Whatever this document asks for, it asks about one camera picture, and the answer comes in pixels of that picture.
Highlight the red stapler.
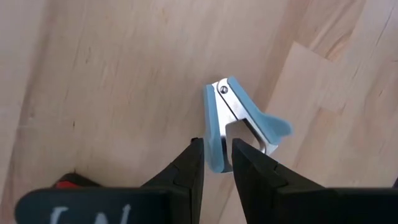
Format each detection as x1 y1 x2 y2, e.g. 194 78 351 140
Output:
50 172 103 189

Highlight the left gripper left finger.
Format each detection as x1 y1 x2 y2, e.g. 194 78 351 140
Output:
14 137 205 224

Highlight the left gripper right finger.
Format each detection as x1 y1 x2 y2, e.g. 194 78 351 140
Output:
231 138 398 224

